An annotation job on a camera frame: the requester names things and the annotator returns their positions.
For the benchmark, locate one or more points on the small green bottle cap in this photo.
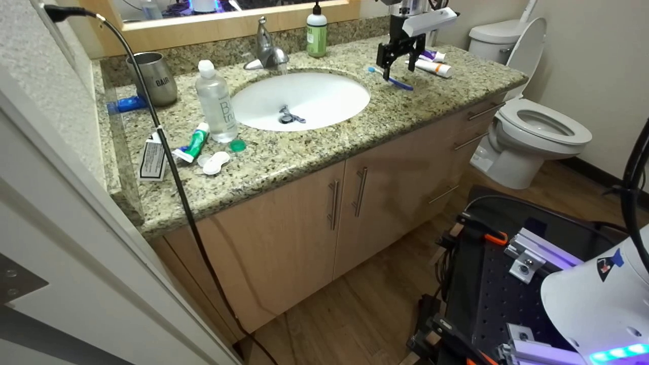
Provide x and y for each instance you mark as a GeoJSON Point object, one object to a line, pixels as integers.
{"type": "Point", "coordinates": [237, 145]}

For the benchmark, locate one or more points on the wood framed wall mirror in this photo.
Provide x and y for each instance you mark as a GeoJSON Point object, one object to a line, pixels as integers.
{"type": "Point", "coordinates": [204, 23]}

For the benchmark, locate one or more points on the blue toothbrush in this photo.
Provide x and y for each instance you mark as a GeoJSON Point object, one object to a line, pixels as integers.
{"type": "Point", "coordinates": [398, 84]}

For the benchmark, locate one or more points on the wooden vanity granite top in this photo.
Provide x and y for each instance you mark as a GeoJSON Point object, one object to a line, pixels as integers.
{"type": "Point", "coordinates": [285, 244]}

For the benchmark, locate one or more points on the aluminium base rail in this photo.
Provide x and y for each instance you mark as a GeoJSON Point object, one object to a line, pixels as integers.
{"type": "Point", "coordinates": [540, 255]}

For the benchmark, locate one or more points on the white floss container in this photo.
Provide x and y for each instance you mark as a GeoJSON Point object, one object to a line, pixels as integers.
{"type": "Point", "coordinates": [215, 163]}

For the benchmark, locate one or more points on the chrome faucet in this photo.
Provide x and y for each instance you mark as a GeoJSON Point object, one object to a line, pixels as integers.
{"type": "Point", "coordinates": [269, 52]}

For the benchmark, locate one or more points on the white toothpaste tube orange band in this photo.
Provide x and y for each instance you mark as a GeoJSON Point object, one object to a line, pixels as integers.
{"type": "Point", "coordinates": [432, 68]}

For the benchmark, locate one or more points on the purple white tube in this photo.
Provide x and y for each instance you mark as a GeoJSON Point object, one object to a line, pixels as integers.
{"type": "Point", "coordinates": [432, 53]}

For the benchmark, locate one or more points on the black robot cart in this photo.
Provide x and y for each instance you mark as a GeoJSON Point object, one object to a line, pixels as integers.
{"type": "Point", "coordinates": [487, 296]}

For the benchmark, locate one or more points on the green soap pump bottle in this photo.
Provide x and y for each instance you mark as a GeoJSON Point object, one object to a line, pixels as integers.
{"type": "Point", "coordinates": [316, 37]}

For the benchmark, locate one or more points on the white door frame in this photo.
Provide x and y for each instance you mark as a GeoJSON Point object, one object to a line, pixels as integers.
{"type": "Point", "coordinates": [68, 271]}

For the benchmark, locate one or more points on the green toothpaste tube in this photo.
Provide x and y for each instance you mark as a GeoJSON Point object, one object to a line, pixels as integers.
{"type": "Point", "coordinates": [194, 145]}

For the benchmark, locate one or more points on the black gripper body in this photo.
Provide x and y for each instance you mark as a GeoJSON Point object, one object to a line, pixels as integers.
{"type": "Point", "coordinates": [398, 44]}

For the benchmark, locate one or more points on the clear plastic water bottle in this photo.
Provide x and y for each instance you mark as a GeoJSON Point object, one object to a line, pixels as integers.
{"type": "Point", "coordinates": [215, 102]}

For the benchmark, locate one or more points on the white toilet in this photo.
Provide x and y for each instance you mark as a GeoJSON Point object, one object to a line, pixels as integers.
{"type": "Point", "coordinates": [533, 129]}

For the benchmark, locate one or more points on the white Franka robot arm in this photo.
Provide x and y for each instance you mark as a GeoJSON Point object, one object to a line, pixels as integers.
{"type": "Point", "coordinates": [594, 305]}

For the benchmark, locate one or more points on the orange black clamp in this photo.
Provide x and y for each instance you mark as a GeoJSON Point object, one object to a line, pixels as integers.
{"type": "Point", "coordinates": [497, 238]}

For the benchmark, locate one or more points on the white oval sink basin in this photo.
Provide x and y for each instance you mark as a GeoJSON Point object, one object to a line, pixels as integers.
{"type": "Point", "coordinates": [316, 93]}

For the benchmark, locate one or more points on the blue plastic case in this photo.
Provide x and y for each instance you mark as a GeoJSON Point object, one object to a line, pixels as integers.
{"type": "Point", "coordinates": [127, 104]}

